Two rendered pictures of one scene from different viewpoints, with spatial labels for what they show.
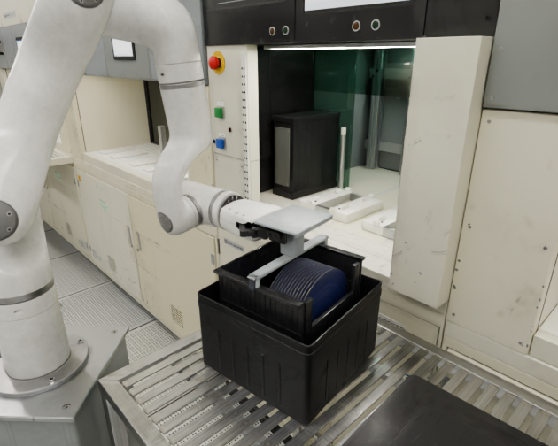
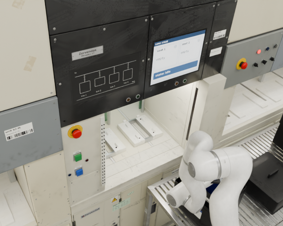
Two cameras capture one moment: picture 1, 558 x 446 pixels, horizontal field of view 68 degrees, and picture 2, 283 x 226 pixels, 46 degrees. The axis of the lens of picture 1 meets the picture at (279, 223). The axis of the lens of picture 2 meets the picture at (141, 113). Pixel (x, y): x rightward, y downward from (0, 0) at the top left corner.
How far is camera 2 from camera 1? 1.79 m
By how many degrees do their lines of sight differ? 71
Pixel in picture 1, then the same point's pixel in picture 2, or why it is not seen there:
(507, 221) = (218, 115)
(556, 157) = (230, 95)
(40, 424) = not seen: outside the picture
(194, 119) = not seen: hidden behind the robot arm
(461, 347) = not seen: hidden behind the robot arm
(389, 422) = (257, 181)
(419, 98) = (208, 100)
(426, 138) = (209, 109)
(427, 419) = (255, 173)
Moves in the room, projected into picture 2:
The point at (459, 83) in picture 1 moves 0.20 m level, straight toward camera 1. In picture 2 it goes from (219, 91) to (257, 105)
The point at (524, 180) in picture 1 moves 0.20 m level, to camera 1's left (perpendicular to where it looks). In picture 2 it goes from (223, 103) to (223, 125)
